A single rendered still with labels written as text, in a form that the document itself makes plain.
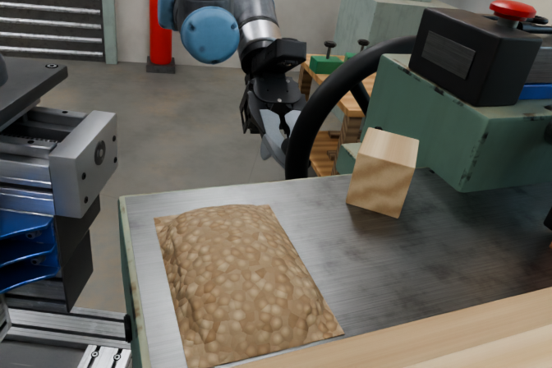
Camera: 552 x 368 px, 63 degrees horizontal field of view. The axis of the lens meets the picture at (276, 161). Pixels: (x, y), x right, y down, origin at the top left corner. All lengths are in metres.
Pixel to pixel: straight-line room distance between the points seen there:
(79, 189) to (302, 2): 2.81
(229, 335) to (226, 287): 0.02
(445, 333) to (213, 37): 0.50
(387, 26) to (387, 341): 2.32
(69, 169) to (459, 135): 0.44
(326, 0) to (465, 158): 3.02
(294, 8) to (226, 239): 3.08
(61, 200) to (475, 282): 0.49
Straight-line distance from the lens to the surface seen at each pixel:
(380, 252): 0.27
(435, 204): 0.33
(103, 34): 3.21
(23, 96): 0.64
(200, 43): 0.61
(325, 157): 1.88
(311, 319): 0.21
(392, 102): 0.41
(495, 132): 0.34
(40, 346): 1.12
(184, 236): 0.23
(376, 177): 0.28
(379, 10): 2.41
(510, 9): 0.35
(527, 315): 0.21
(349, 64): 0.50
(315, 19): 3.33
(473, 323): 0.19
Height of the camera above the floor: 1.06
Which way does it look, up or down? 30 degrees down
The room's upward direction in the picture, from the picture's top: 9 degrees clockwise
